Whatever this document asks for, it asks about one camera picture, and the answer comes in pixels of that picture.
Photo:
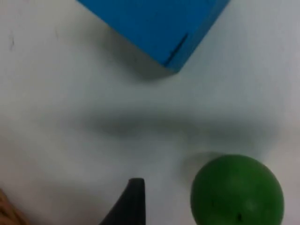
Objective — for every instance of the blue cube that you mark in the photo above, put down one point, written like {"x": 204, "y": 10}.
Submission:
{"x": 152, "y": 23}

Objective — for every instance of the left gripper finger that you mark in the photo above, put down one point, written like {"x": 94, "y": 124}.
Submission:
{"x": 131, "y": 206}

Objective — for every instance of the green ball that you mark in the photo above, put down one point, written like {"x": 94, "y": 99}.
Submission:
{"x": 236, "y": 192}

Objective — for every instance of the brown wicker basket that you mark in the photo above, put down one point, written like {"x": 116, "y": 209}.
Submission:
{"x": 9, "y": 211}

